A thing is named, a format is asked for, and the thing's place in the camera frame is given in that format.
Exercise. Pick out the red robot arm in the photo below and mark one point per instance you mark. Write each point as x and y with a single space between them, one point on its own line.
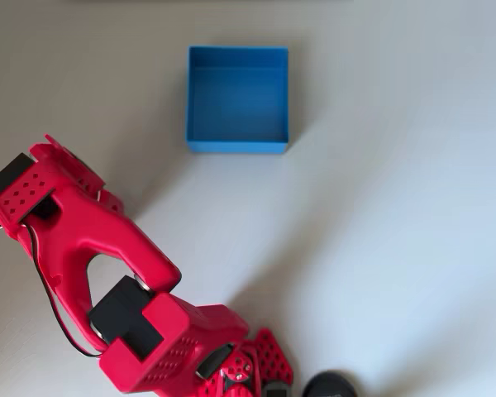
107 244

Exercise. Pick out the blue box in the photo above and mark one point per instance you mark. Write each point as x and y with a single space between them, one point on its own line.
237 99

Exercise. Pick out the black round object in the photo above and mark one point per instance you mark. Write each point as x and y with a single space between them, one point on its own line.
330 385

